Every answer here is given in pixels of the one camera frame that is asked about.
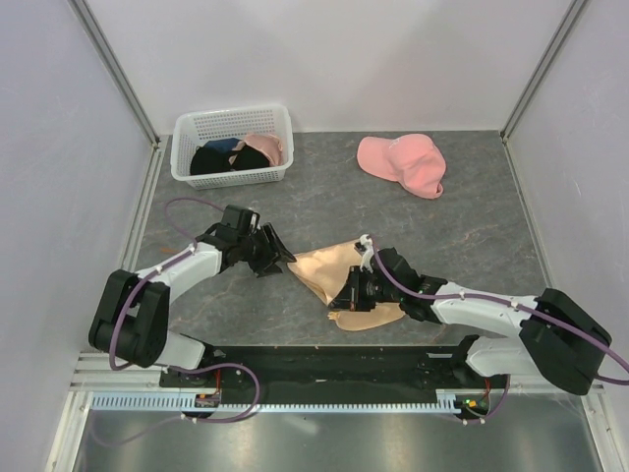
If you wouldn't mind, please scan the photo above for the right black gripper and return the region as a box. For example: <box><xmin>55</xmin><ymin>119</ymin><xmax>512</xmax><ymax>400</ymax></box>
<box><xmin>328</xmin><ymin>265</ymin><xmax>402</xmax><ymax>312</ymax></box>

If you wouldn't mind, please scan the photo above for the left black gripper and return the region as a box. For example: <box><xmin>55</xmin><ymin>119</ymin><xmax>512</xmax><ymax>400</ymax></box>
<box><xmin>237</xmin><ymin>223</ymin><xmax>295</xmax><ymax>278</ymax></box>

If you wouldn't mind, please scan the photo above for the peach cloth napkin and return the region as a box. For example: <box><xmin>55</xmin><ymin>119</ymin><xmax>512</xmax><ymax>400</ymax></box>
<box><xmin>288</xmin><ymin>240</ymin><xmax>405</xmax><ymax>331</ymax></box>

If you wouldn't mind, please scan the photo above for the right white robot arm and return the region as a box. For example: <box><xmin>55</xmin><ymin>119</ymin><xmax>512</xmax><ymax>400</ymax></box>
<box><xmin>328</xmin><ymin>244</ymin><xmax>611</xmax><ymax>395</ymax></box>

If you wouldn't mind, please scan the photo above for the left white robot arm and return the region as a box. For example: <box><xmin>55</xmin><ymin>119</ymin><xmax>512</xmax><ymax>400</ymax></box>
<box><xmin>88</xmin><ymin>206</ymin><xmax>296</xmax><ymax>386</ymax></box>

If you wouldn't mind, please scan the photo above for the light pink cap in basket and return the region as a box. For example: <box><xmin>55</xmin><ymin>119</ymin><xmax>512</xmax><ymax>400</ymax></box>
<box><xmin>244</xmin><ymin>134</ymin><xmax>283</xmax><ymax>166</ymax></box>

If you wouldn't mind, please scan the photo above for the black cap in basket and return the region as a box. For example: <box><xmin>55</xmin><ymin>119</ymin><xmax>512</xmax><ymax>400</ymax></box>
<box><xmin>190</xmin><ymin>145</ymin><xmax>271</xmax><ymax>176</ymax></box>

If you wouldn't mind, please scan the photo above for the blue cap in basket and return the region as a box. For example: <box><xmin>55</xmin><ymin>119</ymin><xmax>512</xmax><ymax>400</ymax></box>
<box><xmin>203</xmin><ymin>138</ymin><xmax>241</xmax><ymax>152</ymax></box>

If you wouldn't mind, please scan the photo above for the white plastic basket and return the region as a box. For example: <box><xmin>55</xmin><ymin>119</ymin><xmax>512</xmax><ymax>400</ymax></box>
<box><xmin>170</xmin><ymin>104</ymin><xmax>294</xmax><ymax>190</ymax></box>

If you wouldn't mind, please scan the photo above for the pink baseball cap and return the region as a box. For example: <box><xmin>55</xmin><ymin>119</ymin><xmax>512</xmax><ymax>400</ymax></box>
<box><xmin>357</xmin><ymin>134</ymin><xmax>447</xmax><ymax>200</ymax></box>

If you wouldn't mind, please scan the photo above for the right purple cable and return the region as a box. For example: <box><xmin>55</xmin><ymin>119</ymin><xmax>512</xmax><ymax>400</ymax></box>
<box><xmin>363</xmin><ymin>240</ymin><xmax>629</xmax><ymax>428</ymax></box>

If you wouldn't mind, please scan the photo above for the purple cable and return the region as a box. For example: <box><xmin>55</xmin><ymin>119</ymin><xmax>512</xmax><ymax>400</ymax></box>
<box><xmin>363</xmin><ymin>240</ymin><xmax>629</xmax><ymax>428</ymax></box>
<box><xmin>90</xmin><ymin>197</ymin><xmax>260</xmax><ymax>445</ymax></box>

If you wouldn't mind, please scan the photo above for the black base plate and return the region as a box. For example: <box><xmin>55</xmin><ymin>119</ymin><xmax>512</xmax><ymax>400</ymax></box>
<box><xmin>157</xmin><ymin>343</ymin><xmax>512</xmax><ymax>407</ymax></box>

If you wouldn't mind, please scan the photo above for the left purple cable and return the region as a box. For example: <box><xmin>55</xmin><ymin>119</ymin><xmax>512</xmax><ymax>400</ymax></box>
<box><xmin>90</xmin><ymin>197</ymin><xmax>260</xmax><ymax>445</ymax></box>

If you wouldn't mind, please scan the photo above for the aluminium front rail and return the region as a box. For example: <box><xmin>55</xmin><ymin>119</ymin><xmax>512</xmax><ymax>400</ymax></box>
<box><xmin>68</xmin><ymin>351</ymin><xmax>606</xmax><ymax>394</ymax></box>

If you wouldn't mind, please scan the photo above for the white slotted cable duct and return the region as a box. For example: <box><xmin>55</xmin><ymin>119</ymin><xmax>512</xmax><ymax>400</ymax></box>
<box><xmin>90</xmin><ymin>390</ymin><xmax>482</xmax><ymax>414</ymax></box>

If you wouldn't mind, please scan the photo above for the left aluminium frame post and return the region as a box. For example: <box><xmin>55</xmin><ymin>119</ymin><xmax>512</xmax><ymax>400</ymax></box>
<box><xmin>68</xmin><ymin>0</ymin><xmax>160</xmax><ymax>148</ymax></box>

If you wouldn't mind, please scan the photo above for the aluminium frame post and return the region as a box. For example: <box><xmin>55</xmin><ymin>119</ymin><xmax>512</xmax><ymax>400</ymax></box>
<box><xmin>68</xmin><ymin>0</ymin><xmax>160</xmax><ymax>148</ymax></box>
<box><xmin>500</xmin><ymin>0</ymin><xmax>590</xmax><ymax>144</ymax></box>

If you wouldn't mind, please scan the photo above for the right aluminium frame post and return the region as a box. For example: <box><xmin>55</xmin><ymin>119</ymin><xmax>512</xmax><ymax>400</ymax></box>
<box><xmin>500</xmin><ymin>0</ymin><xmax>590</xmax><ymax>144</ymax></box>

